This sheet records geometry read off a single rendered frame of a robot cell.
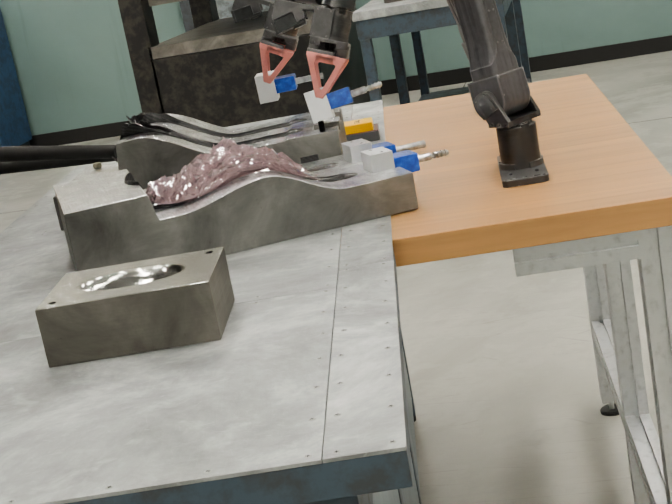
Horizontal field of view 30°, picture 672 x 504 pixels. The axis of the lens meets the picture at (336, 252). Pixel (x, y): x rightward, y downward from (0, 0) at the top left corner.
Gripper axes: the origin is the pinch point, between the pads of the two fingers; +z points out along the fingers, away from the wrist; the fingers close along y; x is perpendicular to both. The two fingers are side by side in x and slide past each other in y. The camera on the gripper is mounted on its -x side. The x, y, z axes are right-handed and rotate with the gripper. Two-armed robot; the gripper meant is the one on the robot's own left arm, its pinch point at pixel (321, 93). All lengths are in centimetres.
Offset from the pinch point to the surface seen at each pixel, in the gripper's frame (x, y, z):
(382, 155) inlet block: 12.9, 29.0, 6.7
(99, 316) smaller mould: -14, 81, 27
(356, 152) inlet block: 8.6, 19.0, 7.7
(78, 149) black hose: -49, -34, 21
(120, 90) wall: -193, -684, 41
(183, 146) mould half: -20.6, 7.1, 13.0
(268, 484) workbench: 10, 115, 30
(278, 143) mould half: -5.0, 6.5, 9.5
